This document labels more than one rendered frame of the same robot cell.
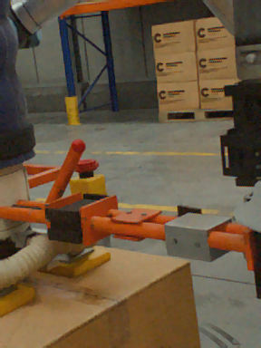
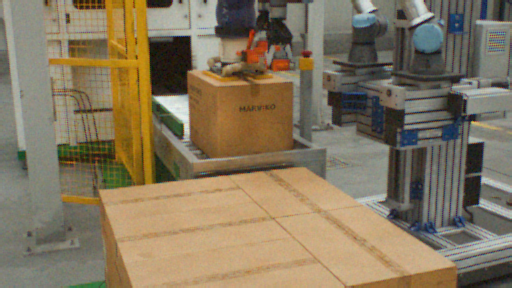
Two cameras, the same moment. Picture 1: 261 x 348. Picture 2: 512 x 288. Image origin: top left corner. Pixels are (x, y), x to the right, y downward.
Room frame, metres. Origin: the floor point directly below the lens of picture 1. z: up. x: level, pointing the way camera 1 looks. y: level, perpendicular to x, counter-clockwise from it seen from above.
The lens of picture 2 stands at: (-1.58, -1.39, 1.41)
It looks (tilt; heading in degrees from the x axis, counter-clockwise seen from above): 14 degrees down; 28
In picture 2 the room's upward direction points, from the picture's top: 1 degrees counter-clockwise
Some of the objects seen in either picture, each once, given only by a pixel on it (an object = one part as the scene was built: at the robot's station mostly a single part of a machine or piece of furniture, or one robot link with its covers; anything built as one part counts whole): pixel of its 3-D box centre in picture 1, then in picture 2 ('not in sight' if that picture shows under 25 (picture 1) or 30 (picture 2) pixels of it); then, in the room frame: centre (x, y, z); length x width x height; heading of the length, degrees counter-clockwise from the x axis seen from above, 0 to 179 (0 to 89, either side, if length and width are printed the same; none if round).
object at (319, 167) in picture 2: not in sight; (261, 180); (1.02, -0.07, 0.48); 0.70 x 0.03 x 0.15; 137
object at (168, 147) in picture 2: not in sight; (152, 131); (1.58, 1.01, 0.50); 2.31 x 0.05 x 0.19; 47
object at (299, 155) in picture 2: not in sight; (261, 159); (1.02, -0.07, 0.58); 0.70 x 0.03 x 0.06; 137
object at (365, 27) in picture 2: not in sight; (364, 27); (1.45, -0.44, 1.20); 0.13 x 0.12 x 0.14; 173
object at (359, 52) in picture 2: not in sight; (362, 51); (1.44, -0.43, 1.09); 0.15 x 0.15 x 0.10
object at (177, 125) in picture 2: not in sight; (150, 106); (1.86, 1.23, 0.60); 1.60 x 0.10 x 0.09; 47
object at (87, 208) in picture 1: (82, 217); (252, 56); (1.11, 0.02, 1.08); 0.10 x 0.08 x 0.06; 137
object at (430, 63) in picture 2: not in sight; (427, 61); (1.13, -0.82, 1.09); 0.15 x 0.15 x 0.10
